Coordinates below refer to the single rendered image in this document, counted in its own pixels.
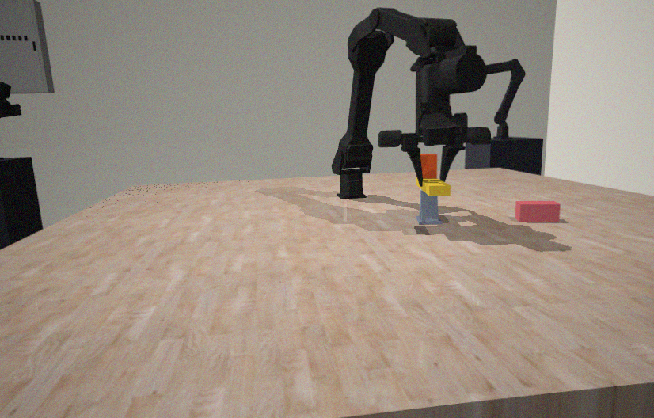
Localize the yellow bar with orange block end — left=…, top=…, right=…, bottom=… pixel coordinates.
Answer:
left=416, top=154, right=451, bottom=196

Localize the red rectangular block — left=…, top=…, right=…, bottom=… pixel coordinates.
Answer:
left=515, top=201, right=560, bottom=222

